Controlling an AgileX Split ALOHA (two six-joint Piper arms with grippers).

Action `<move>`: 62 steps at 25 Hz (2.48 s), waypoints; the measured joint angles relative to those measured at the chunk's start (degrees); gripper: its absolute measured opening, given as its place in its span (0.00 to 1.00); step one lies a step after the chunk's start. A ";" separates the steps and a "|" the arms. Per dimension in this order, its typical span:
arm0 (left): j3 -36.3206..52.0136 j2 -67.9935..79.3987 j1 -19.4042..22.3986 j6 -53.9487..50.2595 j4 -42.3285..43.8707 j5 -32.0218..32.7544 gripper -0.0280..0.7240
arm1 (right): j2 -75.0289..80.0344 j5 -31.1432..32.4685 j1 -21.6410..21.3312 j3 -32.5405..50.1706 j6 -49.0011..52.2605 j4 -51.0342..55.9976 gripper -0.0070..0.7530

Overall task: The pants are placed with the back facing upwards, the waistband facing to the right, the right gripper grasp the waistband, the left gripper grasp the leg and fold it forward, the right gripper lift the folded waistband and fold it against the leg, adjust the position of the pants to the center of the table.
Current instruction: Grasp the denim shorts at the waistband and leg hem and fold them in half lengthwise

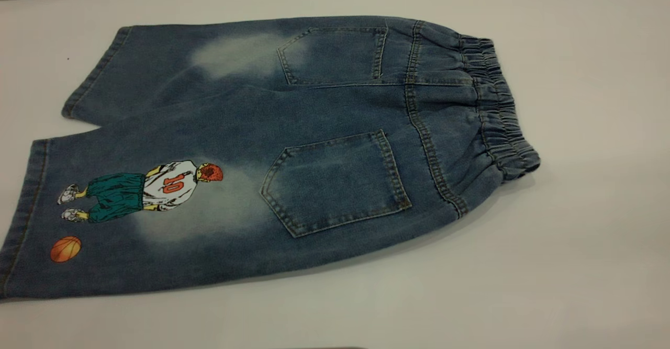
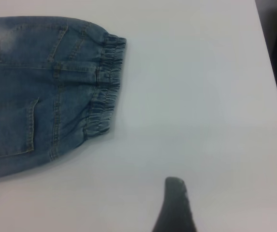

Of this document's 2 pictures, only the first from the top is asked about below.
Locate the blue denim pants with print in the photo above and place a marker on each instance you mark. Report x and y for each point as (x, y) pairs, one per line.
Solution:
(324, 129)

